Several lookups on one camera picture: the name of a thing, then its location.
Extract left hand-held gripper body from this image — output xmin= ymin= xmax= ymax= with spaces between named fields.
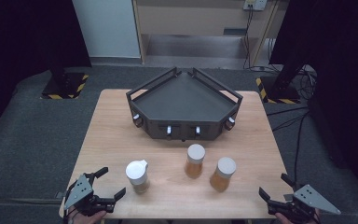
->
xmin=63 ymin=173 xmax=117 ymax=217

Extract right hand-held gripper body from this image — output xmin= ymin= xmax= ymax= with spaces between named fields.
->
xmin=267 ymin=183 xmax=342 ymax=223

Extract flip-lid spice jar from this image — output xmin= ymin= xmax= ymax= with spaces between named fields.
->
xmin=125 ymin=159 xmax=151 ymax=195

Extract round white-lid spice jar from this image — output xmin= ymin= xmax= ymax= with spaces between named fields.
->
xmin=184 ymin=143 xmax=207 ymax=179
xmin=209 ymin=156 xmax=238 ymax=193

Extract black corner rack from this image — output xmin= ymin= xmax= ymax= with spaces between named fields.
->
xmin=125 ymin=65 xmax=244 ymax=143

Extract person's left hand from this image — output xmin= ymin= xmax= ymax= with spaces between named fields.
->
xmin=71 ymin=211 xmax=107 ymax=224

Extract person's right hand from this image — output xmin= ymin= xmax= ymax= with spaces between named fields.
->
xmin=274 ymin=212 xmax=322 ymax=224

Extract black stand with striped base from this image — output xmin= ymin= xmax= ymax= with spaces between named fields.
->
xmin=40 ymin=59 xmax=90 ymax=100
xmin=255 ymin=63 xmax=302 ymax=105

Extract black curtain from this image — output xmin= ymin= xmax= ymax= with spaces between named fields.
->
xmin=0 ymin=0 xmax=93 ymax=143
xmin=268 ymin=0 xmax=358 ymax=202

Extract white panel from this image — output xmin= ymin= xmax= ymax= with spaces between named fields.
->
xmin=72 ymin=0 xmax=142 ymax=59

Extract left hand-held gripper cable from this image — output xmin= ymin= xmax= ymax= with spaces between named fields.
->
xmin=62 ymin=182 xmax=76 ymax=224

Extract black floor cable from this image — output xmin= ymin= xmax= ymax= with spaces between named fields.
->
xmin=293 ymin=111 xmax=310 ymax=188

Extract tangled floor cable bundle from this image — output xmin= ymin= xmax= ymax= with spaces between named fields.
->
xmin=296 ymin=65 xmax=319 ymax=101

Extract black outlet cables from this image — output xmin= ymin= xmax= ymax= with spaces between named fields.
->
xmin=242 ymin=5 xmax=273 ymax=72

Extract white wall power outlet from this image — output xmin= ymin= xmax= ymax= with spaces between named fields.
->
xmin=242 ymin=0 xmax=268 ymax=11

